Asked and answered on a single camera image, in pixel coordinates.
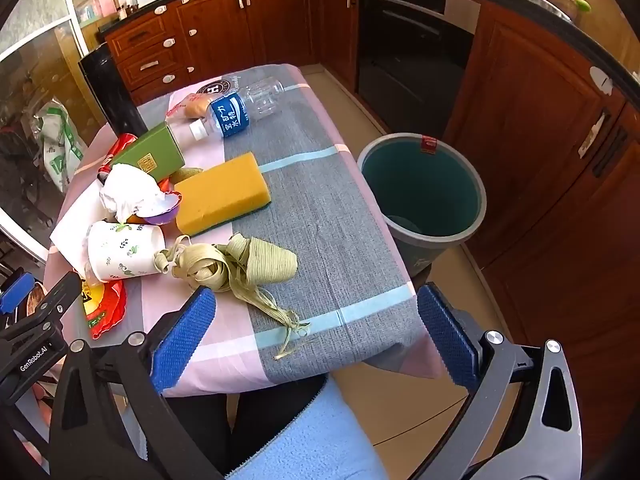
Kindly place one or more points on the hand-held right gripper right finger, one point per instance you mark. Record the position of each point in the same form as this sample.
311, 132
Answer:
445, 335

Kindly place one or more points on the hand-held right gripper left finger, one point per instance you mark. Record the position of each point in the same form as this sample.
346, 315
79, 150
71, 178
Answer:
182, 340

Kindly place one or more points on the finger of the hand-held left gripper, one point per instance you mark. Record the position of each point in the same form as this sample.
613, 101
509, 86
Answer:
15, 291
55, 300

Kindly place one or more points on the red snack wrapper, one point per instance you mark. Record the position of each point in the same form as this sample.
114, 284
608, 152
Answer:
107, 310

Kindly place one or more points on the white paper towel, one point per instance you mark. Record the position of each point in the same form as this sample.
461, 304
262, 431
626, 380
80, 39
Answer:
65, 245

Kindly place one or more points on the white floral paper cup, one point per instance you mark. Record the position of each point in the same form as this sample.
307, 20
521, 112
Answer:
120, 252

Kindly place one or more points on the dried green leaf strips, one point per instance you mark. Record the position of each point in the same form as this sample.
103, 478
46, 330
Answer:
265, 260

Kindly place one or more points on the purple plastic bowl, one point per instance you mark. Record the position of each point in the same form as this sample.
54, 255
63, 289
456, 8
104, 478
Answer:
167, 212

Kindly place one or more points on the white tissue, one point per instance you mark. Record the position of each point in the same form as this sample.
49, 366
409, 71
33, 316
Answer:
130, 190

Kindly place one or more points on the yellow sponge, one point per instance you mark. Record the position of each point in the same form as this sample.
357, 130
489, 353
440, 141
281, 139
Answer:
220, 195

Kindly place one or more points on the teal plastic trash bin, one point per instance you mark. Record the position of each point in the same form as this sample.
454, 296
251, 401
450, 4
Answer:
425, 185

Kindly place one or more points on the red drink can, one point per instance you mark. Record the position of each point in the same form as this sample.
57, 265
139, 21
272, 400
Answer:
117, 147

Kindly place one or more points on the green fruit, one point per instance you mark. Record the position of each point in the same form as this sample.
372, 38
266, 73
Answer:
182, 174

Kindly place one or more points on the green cardboard box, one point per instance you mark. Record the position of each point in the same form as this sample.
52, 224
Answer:
155, 147

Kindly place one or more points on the clear bottle with blue label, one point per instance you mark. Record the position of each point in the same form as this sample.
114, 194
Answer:
230, 115

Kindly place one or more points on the green white plastic bag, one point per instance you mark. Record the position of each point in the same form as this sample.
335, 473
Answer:
57, 145

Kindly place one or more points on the light blue garment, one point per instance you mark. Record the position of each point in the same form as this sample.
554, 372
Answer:
310, 440

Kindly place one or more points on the plaid pink grey tablecloth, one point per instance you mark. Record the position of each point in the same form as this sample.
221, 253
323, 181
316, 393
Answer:
310, 185

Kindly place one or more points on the black glossy chair back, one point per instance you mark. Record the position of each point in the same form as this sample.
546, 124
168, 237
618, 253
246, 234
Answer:
107, 90

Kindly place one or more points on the wooden door cabinet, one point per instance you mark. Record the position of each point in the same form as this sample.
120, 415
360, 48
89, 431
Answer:
540, 135

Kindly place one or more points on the packaged bread bun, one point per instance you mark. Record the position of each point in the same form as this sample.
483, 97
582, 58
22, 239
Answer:
197, 105

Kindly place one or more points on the glass sliding door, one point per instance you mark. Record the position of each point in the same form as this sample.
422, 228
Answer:
35, 35

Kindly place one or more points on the black built-in oven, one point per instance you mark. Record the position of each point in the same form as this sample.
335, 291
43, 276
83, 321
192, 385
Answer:
410, 60

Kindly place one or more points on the wooden drawer cabinet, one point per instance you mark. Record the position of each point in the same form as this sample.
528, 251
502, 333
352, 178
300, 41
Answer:
280, 20

